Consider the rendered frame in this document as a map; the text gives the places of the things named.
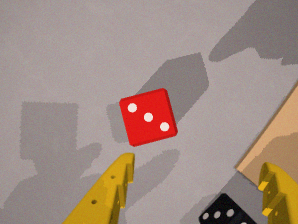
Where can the black die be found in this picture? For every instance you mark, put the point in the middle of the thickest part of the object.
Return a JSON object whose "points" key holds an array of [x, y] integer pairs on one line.
{"points": [[224, 210]]}

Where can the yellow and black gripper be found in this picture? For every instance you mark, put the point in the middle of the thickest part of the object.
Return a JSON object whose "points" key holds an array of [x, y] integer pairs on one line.
{"points": [[102, 203]]}

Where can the red die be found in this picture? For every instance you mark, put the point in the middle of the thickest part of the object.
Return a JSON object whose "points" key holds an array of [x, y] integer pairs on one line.
{"points": [[148, 117]]}

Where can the tan flat mat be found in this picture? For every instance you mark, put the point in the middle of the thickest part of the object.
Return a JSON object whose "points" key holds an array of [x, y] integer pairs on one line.
{"points": [[277, 143]]}

